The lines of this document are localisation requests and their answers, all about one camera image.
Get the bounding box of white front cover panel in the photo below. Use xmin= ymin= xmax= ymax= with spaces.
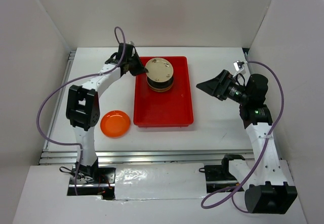
xmin=114 ymin=163 xmax=207 ymax=201

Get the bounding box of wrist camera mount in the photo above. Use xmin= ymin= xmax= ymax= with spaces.
xmin=233 ymin=61 xmax=247 ymax=74
xmin=115 ymin=43 xmax=135 ymax=61

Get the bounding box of red plastic bin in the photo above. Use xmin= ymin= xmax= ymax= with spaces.
xmin=133 ymin=56 xmax=194 ymax=127

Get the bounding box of yellow patterned plate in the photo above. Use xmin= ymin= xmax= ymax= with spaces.
xmin=152 ymin=88 xmax=170 ymax=93

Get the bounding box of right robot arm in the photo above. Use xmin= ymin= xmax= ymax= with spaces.
xmin=196 ymin=70 xmax=298 ymax=214

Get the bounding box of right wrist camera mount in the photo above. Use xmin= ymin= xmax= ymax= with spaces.
xmin=233 ymin=61 xmax=247 ymax=74

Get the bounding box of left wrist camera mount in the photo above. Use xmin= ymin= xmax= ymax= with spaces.
xmin=115 ymin=43 xmax=135 ymax=61

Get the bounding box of black plate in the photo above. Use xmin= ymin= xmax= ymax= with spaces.
xmin=147 ymin=78 xmax=174 ymax=89

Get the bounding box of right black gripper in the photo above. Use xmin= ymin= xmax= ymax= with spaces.
xmin=196 ymin=69 xmax=250 ymax=104

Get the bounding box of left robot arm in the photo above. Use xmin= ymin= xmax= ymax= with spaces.
xmin=66 ymin=48 xmax=147 ymax=183

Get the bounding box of beige plate with characters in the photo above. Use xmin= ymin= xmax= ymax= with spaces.
xmin=145 ymin=58 xmax=174 ymax=82

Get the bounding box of orange plate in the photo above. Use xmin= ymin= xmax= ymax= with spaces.
xmin=100 ymin=110 xmax=131 ymax=138

